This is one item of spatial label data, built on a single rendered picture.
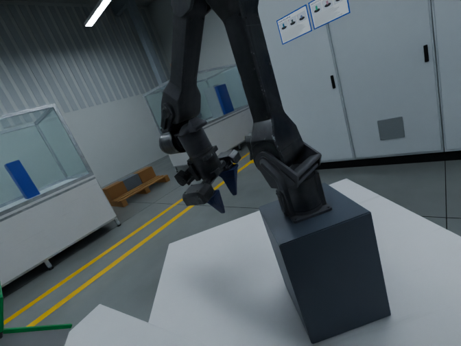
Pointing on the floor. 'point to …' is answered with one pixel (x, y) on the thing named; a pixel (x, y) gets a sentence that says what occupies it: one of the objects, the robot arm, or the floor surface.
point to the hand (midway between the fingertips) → (223, 192)
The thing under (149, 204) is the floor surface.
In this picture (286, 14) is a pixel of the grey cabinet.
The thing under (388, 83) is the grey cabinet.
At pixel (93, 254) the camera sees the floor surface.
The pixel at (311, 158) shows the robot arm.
